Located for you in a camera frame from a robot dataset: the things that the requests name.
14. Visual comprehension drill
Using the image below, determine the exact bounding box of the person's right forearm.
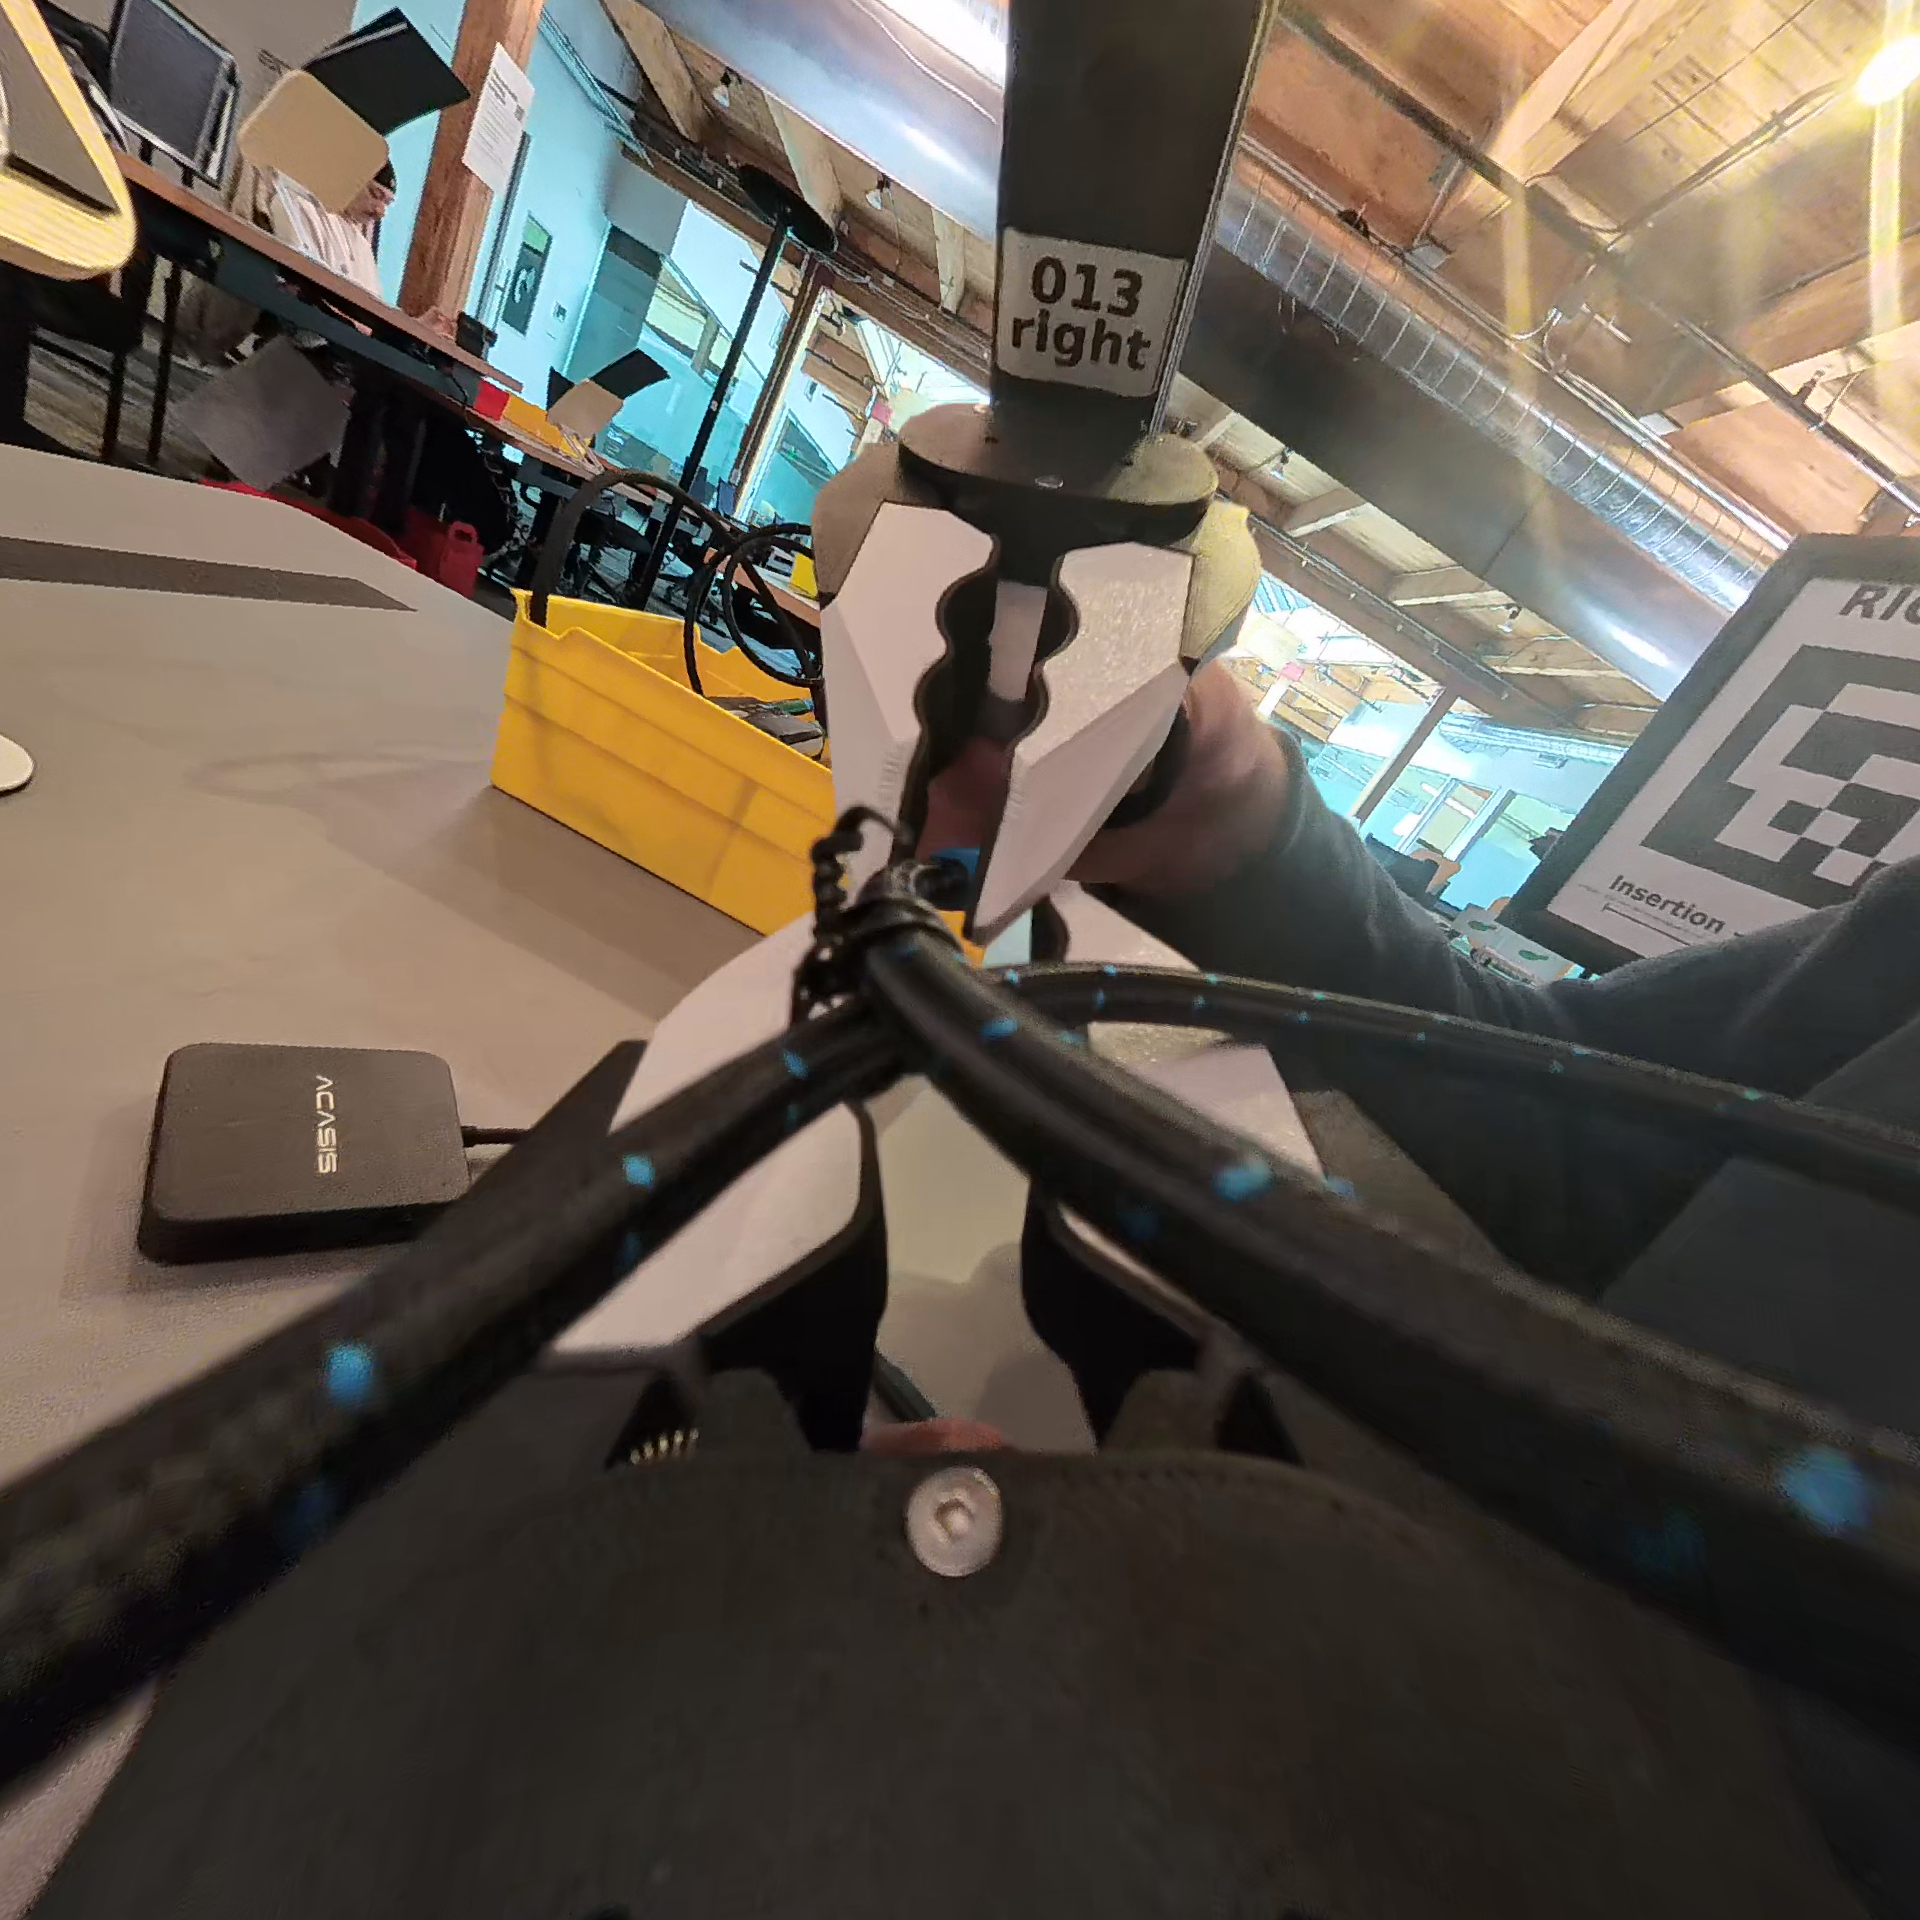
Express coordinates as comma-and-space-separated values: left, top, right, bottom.
1111, 731, 1920, 1285

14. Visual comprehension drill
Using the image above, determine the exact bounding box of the yellow plastic bin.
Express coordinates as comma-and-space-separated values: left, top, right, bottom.
496, 587, 992, 961

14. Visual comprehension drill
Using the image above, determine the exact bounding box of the person's right hand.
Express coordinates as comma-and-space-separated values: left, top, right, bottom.
1075, 664, 1299, 900

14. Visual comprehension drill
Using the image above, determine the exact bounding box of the thick braided hdmi cable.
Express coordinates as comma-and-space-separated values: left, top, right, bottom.
0, 812, 1920, 1780

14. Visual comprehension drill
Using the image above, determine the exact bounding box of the wood edged black board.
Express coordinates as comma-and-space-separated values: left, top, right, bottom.
0, 0, 137, 281

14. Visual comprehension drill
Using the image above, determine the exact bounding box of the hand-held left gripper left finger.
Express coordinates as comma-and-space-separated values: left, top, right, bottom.
544, 933, 907, 1447

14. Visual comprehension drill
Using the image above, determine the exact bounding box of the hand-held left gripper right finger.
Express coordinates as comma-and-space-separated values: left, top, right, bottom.
1020, 1047, 1335, 1459

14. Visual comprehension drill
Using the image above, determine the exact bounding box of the long wooden desk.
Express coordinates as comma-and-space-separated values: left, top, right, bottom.
121, 155, 609, 527

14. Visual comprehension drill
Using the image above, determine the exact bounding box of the framed black white marker sign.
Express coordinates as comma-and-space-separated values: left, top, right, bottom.
1498, 527, 1920, 969

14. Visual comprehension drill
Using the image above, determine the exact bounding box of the dark spiral duct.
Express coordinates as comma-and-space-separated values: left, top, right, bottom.
1211, 155, 1791, 606

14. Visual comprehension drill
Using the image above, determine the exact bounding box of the black usb adapter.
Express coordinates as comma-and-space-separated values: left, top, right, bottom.
137, 1041, 529, 1265

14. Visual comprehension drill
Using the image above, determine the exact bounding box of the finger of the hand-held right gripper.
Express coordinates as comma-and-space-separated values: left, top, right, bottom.
975, 548, 1205, 937
815, 495, 1000, 840

